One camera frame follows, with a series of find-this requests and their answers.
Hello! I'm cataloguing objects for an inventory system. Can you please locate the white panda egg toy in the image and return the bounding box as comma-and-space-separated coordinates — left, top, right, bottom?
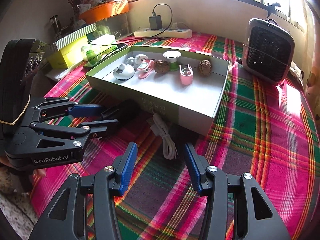
113, 63, 135, 81

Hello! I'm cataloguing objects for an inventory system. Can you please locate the pink clip green pad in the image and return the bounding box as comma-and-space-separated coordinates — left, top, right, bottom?
137, 60, 155, 79

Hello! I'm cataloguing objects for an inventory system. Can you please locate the brown carved walnut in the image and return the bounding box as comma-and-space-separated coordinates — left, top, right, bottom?
197, 60, 213, 76
154, 60, 170, 74

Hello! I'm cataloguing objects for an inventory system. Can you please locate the yellow box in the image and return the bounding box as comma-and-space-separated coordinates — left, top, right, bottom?
47, 35, 88, 69

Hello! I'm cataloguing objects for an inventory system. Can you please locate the green striped white box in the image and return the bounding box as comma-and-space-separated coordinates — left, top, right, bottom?
53, 23, 97, 50

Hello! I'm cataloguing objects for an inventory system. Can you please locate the plaid red green cloth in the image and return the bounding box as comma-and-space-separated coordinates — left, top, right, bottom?
30, 33, 319, 239

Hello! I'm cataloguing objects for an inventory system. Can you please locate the white small egg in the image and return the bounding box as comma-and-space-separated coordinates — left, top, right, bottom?
124, 57, 135, 66

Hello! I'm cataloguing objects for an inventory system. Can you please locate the small white ribbed jar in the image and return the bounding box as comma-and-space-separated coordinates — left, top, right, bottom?
135, 53, 149, 65

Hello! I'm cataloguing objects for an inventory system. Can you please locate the black smartphone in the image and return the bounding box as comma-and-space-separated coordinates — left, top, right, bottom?
83, 44, 128, 70

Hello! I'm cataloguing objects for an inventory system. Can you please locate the green white shallow box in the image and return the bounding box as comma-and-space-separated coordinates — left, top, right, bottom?
86, 46, 231, 135

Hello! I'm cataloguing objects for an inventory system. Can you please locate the orange tray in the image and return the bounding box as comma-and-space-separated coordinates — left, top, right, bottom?
79, 0, 129, 24

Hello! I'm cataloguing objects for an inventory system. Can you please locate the pink open clip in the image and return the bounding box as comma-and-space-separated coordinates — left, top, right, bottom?
179, 64, 194, 86

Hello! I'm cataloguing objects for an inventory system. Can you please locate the green spool white top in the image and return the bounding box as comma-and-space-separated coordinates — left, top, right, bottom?
163, 50, 181, 71

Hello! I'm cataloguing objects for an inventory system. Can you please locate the black charger adapter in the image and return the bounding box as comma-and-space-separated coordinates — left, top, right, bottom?
149, 15, 163, 30

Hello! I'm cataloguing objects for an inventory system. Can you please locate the white power strip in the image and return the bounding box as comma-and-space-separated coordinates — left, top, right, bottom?
134, 28, 193, 38

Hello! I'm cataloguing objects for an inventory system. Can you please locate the small grey black heater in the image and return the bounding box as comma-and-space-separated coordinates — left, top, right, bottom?
241, 18, 295, 86

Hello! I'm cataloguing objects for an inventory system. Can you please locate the black window hook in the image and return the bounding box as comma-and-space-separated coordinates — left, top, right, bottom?
266, 2, 281, 19

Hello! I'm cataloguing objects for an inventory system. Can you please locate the black camera mount housing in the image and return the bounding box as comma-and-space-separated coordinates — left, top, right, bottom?
1, 38, 47, 144

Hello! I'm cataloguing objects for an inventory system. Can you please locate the white coiled cable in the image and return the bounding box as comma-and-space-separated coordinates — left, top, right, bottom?
146, 109, 179, 160

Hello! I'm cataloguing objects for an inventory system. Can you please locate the black charger cable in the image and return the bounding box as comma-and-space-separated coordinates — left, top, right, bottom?
87, 3, 174, 47

